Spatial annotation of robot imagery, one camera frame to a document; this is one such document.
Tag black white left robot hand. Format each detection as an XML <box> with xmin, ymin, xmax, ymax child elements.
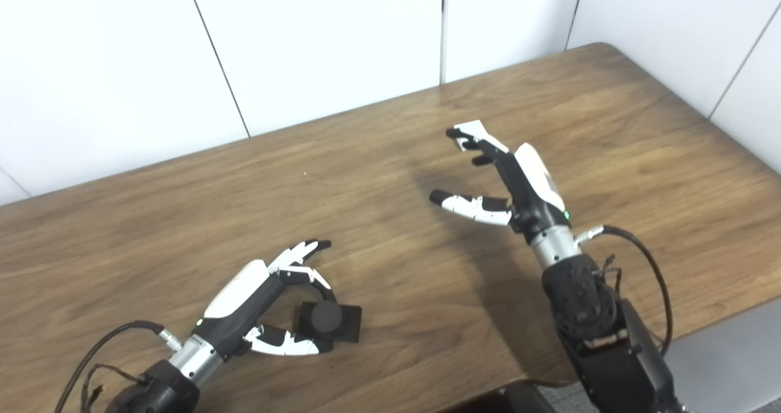
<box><xmin>192</xmin><ymin>239</ymin><xmax>335</xmax><ymax>360</ymax></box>

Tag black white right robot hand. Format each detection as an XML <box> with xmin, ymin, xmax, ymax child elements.
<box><xmin>429</xmin><ymin>126</ymin><xmax>572</xmax><ymax>244</ymax></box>

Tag black peg with square base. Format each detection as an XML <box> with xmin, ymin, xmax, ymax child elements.
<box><xmin>295</xmin><ymin>301</ymin><xmax>362</xmax><ymax>354</ymax></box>

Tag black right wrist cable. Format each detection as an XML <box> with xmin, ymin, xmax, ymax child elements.
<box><xmin>575</xmin><ymin>225</ymin><xmax>674</xmax><ymax>357</ymax></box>

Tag thin right wrist wires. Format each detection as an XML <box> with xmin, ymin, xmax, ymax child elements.
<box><xmin>595</xmin><ymin>254</ymin><xmax>624</xmax><ymax>295</ymax></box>

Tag thin wrist wires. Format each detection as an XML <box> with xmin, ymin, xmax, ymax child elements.
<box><xmin>81</xmin><ymin>364</ymin><xmax>150</xmax><ymax>413</ymax></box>
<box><xmin>595</xmin><ymin>254</ymin><xmax>624</xmax><ymax>295</ymax></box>

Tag thin left wrist wires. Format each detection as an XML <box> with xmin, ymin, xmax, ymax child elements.
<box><xmin>81</xmin><ymin>364</ymin><xmax>150</xmax><ymax>413</ymax></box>

